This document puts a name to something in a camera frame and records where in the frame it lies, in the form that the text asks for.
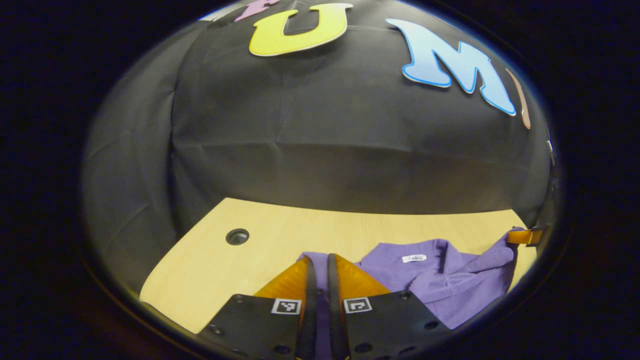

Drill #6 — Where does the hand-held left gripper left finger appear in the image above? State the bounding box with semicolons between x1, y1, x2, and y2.
199;255;318;360

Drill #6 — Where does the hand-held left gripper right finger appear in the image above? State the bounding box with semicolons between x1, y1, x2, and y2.
327;253;454;360

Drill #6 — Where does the purple collared shirt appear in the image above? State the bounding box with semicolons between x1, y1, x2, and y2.
297;230;526;360

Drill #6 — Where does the black backdrop cloth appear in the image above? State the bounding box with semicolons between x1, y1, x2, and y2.
81;0;556;296

